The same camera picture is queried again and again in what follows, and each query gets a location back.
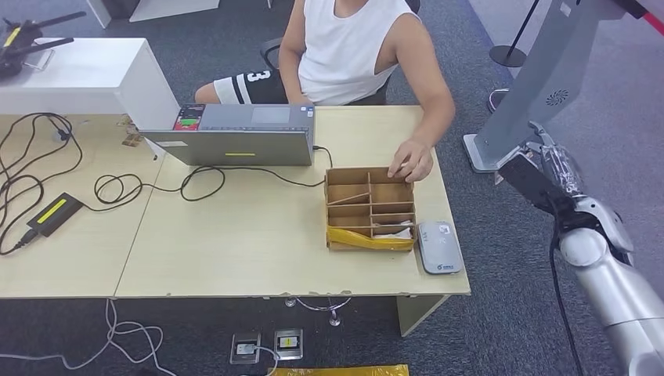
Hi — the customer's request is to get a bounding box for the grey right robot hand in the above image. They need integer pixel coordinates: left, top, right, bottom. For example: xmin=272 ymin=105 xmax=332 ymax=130
xmin=496 ymin=121 xmax=588 ymax=218

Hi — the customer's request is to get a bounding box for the person's left hand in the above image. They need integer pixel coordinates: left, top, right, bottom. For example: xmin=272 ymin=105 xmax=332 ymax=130
xmin=387 ymin=137 xmax=435 ymax=183

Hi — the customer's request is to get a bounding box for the grey card reader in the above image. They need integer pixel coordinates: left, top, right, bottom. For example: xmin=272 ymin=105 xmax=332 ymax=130
xmin=417 ymin=221 xmax=465 ymax=276

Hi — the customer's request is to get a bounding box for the person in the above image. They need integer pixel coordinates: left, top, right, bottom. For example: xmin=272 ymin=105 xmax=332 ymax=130
xmin=194 ymin=0 xmax=457 ymax=183

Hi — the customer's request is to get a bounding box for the cardboard organizer box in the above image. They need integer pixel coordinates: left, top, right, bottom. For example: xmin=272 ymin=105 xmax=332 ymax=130
xmin=324 ymin=166 xmax=417 ymax=253

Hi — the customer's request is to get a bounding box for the grey kiosk stand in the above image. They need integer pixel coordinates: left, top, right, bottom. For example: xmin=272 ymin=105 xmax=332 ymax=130
xmin=462 ymin=0 xmax=639 ymax=175

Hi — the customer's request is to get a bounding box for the beige desk leg panel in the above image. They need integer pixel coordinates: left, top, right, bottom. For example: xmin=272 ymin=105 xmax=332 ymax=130
xmin=395 ymin=295 xmax=451 ymax=338

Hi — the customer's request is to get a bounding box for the grey laptop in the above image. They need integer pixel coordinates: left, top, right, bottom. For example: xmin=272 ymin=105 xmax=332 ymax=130
xmin=139 ymin=103 xmax=316 ymax=168

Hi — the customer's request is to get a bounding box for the red barrier belt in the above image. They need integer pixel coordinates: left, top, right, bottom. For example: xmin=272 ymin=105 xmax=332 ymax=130
xmin=612 ymin=0 xmax=664 ymax=38

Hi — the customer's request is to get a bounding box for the floor socket with yellow label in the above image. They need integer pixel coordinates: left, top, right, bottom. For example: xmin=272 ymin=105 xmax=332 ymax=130
xmin=273 ymin=328 xmax=305 ymax=362

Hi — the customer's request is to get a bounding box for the yellow plastic bag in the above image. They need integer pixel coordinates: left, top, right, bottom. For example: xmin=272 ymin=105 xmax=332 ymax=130
xmin=269 ymin=363 xmax=411 ymax=376

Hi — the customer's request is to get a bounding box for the floor socket with white plug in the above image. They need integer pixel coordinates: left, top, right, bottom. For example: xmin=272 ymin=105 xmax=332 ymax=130
xmin=229 ymin=331 xmax=262 ymax=365

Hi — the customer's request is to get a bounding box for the white furniture board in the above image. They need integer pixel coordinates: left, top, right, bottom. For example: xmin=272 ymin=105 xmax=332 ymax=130
xmin=128 ymin=0 xmax=222 ymax=24

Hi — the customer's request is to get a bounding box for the white cabinet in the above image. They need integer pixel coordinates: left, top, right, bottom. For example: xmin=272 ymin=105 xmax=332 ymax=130
xmin=0 ymin=37 xmax=181 ymax=159

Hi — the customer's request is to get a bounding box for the white furniture leg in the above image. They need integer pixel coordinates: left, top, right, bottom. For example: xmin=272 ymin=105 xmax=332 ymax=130
xmin=85 ymin=0 xmax=113 ymax=30

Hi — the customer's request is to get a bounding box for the black power adapter yellow label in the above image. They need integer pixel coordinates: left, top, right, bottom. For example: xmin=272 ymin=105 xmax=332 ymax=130
xmin=27 ymin=192 xmax=85 ymax=239

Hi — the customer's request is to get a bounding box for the clear plastic holder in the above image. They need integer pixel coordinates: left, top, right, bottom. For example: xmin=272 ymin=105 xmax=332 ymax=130
xmin=23 ymin=49 xmax=56 ymax=72

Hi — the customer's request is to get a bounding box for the black device with antennas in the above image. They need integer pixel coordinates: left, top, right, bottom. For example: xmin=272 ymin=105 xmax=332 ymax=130
xmin=0 ymin=11 xmax=88 ymax=80

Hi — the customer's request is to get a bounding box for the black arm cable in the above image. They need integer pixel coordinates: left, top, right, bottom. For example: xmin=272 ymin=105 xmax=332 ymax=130
xmin=548 ymin=207 xmax=586 ymax=376

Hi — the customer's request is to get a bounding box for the black stanchion post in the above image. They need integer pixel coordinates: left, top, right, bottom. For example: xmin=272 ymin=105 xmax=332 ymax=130
xmin=489 ymin=0 xmax=542 ymax=69

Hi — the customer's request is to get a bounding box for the chrome foot frame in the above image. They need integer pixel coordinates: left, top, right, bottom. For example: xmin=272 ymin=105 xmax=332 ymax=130
xmin=283 ymin=295 xmax=354 ymax=328

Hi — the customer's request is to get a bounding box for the black laptop power cable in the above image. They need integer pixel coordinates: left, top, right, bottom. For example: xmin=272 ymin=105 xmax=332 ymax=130
xmin=82 ymin=146 xmax=334 ymax=213

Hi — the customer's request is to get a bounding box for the white plug cable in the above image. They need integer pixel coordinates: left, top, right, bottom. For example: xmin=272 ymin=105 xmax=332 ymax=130
xmin=236 ymin=342 xmax=281 ymax=376

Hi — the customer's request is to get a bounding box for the grey floor cable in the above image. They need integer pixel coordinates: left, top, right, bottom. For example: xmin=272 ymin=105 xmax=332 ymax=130
xmin=0 ymin=298 xmax=179 ymax=376

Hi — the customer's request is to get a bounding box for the black mains cable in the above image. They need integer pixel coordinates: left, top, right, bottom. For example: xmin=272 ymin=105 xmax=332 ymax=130
xmin=0 ymin=112 xmax=85 ymax=257

